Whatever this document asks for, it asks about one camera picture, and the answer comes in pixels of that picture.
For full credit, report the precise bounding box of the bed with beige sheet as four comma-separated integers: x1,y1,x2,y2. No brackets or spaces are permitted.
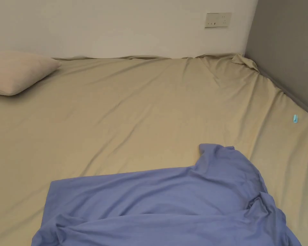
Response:
0,53,308,246

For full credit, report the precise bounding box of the blue shirt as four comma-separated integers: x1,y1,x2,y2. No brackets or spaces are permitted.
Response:
31,143,303,246

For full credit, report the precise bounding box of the beige pillow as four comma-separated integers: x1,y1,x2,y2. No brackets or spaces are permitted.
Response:
0,51,62,96

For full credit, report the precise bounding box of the beige wall socket panel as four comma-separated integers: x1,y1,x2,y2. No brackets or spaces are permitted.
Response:
205,12,232,29

